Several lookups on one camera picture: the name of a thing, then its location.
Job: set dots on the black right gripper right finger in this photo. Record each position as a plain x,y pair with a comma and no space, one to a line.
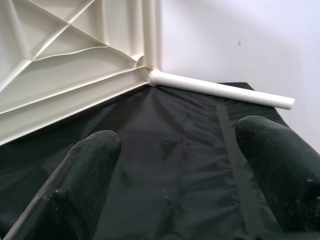
282,170

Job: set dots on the white plastic table top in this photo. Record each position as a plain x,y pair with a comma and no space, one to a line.
62,62

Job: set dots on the black table cloth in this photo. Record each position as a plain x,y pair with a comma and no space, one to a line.
175,162

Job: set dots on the white plastic table leg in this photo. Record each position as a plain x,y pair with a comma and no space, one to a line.
220,91

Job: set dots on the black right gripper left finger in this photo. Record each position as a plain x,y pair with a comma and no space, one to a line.
72,190

